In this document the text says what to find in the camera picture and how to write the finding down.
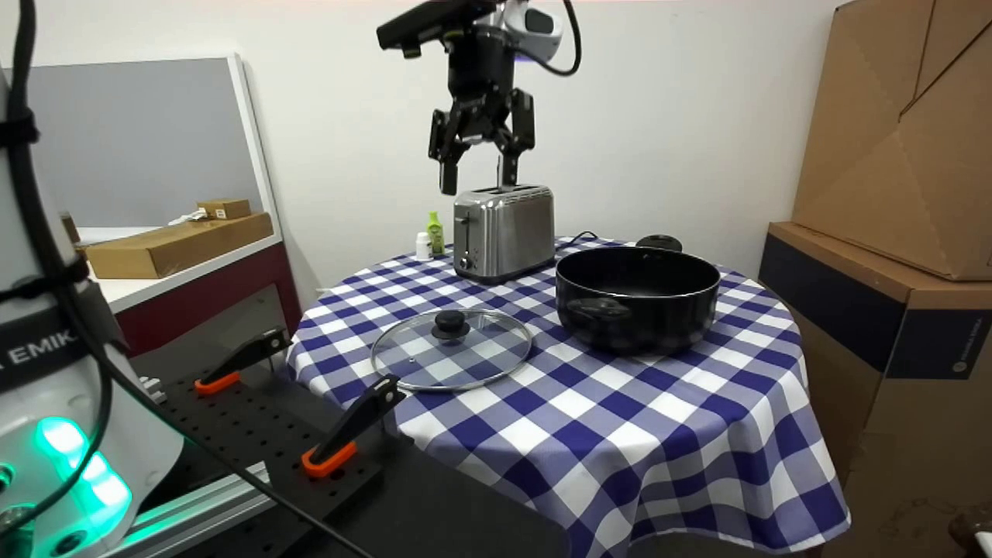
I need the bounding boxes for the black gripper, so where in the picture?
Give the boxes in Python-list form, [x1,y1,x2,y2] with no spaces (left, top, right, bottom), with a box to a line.
[429,29,536,194]

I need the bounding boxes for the glass pot lid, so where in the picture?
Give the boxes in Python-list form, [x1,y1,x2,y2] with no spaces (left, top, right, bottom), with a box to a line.
[372,307,534,391]

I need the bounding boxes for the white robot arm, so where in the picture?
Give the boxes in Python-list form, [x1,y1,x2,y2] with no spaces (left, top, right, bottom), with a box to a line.
[426,0,561,194]

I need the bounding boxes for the black cooking pot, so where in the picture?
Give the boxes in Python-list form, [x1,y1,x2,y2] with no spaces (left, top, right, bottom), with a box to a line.
[556,236,720,353]

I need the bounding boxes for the silver toaster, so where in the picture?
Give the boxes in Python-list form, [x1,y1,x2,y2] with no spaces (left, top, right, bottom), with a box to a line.
[450,187,556,283]

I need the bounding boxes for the green spray bottle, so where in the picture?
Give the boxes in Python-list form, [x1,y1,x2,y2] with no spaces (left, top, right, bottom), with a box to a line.
[415,212,448,260]

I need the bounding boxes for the black orange clamp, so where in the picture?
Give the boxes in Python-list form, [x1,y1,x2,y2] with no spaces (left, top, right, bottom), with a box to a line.
[192,330,289,398]
[300,378,403,480]

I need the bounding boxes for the whiteboard with grey panel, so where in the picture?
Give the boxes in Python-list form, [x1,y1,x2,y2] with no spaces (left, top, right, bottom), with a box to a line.
[29,55,277,229]

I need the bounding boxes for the flat cardboard box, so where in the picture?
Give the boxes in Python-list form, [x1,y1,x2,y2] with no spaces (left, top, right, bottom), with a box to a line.
[83,197,273,278]

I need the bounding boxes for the black perforated board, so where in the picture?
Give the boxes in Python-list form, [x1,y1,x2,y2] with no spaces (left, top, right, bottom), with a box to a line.
[122,311,567,558]

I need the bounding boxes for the blue white checkered tablecloth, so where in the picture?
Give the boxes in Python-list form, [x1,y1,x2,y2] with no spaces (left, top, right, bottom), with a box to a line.
[289,254,854,558]

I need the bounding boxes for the brown cardboard box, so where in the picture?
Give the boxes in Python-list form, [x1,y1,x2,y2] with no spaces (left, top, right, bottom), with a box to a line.
[793,0,992,283]

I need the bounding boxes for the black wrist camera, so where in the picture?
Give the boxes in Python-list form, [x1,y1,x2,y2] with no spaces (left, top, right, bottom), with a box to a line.
[377,0,501,58]

